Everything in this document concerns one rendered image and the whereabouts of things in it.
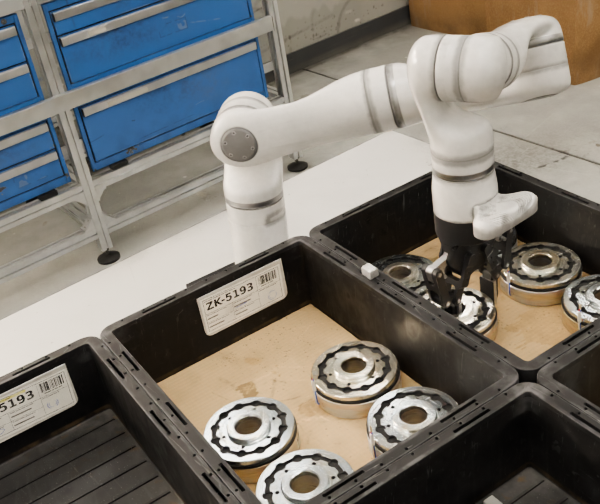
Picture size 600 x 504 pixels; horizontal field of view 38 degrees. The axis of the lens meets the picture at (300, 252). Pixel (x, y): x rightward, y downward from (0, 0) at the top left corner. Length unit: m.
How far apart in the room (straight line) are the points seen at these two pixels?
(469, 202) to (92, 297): 0.79
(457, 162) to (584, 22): 2.88
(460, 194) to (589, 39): 2.91
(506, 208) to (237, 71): 2.26
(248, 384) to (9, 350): 0.55
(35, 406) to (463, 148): 0.57
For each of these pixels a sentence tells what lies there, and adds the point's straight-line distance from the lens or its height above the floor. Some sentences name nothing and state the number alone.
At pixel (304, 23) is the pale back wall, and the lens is 4.40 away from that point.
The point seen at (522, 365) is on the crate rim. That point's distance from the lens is 0.91.
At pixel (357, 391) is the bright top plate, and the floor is 0.86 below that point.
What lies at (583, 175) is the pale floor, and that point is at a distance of 3.20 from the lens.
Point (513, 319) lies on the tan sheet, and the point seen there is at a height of 0.83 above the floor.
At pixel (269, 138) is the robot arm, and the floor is 1.00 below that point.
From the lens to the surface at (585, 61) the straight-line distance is 3.89.
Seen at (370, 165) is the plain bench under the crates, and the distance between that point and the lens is 1.81.
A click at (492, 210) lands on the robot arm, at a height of 1.01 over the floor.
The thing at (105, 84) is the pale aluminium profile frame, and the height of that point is 0.60.
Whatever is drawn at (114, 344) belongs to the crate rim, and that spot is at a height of 0.93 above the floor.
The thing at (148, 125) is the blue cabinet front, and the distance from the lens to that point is 3.03.
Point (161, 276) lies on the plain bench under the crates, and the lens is 1.58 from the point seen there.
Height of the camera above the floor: 1.52
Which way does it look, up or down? 32 degrees down
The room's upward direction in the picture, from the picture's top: 10 degrees counter-clockwise
